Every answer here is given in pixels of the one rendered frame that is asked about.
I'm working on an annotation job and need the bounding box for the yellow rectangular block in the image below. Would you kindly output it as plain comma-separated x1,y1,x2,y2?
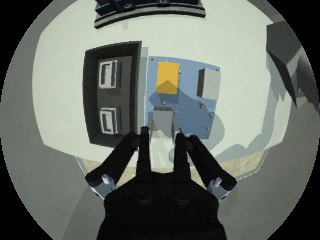
156,62,179,95

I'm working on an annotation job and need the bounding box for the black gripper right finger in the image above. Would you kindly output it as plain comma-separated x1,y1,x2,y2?
171,118,237,205

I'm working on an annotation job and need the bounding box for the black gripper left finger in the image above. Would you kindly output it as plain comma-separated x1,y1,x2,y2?
85,117,153,205

